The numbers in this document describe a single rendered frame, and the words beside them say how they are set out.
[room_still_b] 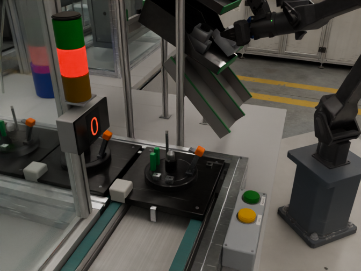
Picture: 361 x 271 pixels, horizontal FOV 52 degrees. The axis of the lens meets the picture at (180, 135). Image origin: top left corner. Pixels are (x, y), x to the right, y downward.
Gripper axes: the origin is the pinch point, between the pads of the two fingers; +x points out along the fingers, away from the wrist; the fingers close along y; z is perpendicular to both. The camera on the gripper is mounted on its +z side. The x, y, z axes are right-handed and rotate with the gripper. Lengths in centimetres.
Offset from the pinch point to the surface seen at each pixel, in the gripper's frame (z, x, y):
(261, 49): -60, 138, -358
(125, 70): -4.3, 29.6, 15.2
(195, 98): -16.5, 12.7, 7.2
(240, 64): -71, 158, -332
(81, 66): 3, 6, 51
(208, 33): 1.0, 6.8, 2.8
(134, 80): -20, 80, -43
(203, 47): -2.5, 8.7, 3.7
